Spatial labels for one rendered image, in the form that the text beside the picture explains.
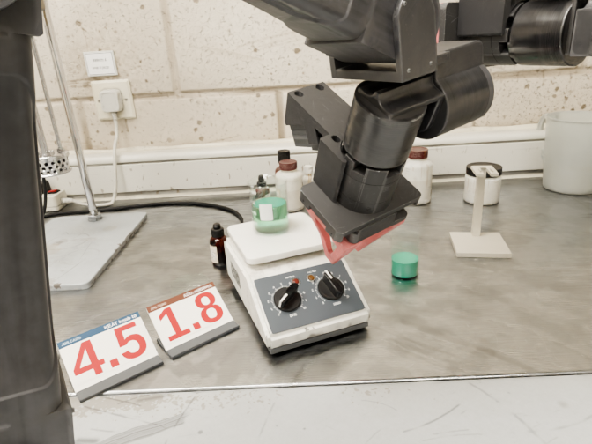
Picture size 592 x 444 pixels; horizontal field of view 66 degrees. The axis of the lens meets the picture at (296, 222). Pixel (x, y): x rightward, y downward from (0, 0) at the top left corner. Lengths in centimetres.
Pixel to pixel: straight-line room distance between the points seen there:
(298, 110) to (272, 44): 62
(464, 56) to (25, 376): 38
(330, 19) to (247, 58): 76
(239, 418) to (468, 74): 37
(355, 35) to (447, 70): 11
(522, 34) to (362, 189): 20
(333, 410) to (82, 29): 93
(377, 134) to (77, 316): 49
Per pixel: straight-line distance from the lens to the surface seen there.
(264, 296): 54
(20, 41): 24
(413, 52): 34
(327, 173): 41
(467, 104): 41
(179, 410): 50
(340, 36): 33
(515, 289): 69
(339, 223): 41
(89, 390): 55
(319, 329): 54
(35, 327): 28
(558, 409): 52
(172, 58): 110
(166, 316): 58
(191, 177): 108
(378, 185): 39
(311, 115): 43
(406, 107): 36
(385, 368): 52
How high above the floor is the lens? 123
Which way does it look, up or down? 22 degrees down
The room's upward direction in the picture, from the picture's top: 4 degrees counter-clockwise
